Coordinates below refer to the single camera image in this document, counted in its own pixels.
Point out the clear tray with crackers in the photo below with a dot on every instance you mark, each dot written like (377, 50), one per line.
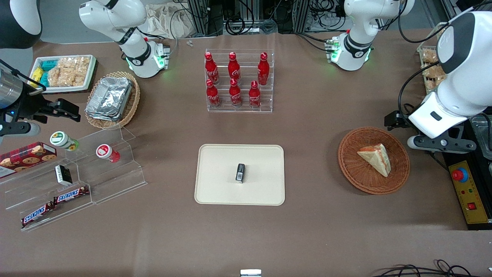
(424, 80)

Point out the round brown wicker basket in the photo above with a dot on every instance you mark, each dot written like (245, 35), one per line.
(357, 177)

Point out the small white device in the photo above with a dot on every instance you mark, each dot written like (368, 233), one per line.
(250, 273)

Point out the teal snack packet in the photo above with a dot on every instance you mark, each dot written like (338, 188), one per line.
(49, 64)
(44, 79)

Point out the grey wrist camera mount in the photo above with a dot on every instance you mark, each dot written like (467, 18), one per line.
(17, 129)
(442, 143)

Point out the aluminium frame post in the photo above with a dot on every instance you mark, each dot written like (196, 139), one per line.
(301, 15)
(199, 17)

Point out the white rectangular snack tray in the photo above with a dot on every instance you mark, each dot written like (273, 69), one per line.
(65, 89)

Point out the green lid yogurt cup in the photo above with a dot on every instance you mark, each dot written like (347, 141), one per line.
(61, 139)

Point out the yellow snack packet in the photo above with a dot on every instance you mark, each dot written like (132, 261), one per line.
(36, 74)

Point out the beige plastic serving tray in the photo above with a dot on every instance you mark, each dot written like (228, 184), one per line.
(219, 181)

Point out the clear acrylic bottle rack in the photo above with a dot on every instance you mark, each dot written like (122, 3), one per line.
(246, 57)

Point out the red tartan cookie box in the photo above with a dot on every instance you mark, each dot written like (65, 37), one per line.
(27, 157)

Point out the rice cracker bag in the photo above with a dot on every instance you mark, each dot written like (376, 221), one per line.
(69, 71)

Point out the stack of foil trays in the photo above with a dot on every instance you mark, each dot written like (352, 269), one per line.
(109, 98)

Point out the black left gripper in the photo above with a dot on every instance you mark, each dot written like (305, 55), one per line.
(396, 121)

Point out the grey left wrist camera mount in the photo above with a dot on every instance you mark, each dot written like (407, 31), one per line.
(442, 143)

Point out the black white chocolate packet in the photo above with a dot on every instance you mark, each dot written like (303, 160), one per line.
(63, 175)

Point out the silver metal container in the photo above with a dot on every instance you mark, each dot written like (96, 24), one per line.
(482, 132)

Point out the red lid yogurt cup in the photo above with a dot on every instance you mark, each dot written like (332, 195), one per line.
(105, 152)

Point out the white cloth bag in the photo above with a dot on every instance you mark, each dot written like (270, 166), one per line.
(169, 21)

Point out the clear acrylic step display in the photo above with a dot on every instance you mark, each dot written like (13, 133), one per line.
(111, 181)

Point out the oval tan wicker basket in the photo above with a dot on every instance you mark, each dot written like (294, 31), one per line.
(130, 107)

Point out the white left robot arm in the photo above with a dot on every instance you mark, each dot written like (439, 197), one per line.
(461, 77)

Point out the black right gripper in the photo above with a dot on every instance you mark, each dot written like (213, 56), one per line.
(29, 105)

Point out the small black snack packet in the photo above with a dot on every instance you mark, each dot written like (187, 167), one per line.
(240, 173)

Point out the triangular wrapped sandwich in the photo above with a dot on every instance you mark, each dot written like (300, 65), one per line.
(378, 159)

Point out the red cola bottle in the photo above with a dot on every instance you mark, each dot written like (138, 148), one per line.
(254, 98)
(233, 69)
(235, 95)
(210, 69)
(263, 71)
(212, 96)

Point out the Snickers chocolate bar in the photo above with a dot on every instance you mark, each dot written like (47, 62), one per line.
(71, 195)
(36, 215)

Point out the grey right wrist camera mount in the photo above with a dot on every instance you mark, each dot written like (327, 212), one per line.
(17, 129)

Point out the yellow emergency stop box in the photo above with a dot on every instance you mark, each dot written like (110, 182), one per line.
(471, 200)

